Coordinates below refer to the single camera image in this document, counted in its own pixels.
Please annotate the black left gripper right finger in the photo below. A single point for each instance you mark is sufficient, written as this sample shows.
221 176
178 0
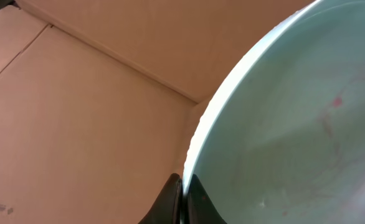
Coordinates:
199 207

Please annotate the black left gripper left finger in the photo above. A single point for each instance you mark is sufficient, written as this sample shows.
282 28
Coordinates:
166 207

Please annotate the light blue plate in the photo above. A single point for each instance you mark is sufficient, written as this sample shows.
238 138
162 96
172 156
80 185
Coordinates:
282 140

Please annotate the brown cardboard wall panel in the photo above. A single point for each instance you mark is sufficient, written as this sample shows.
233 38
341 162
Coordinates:
99 99

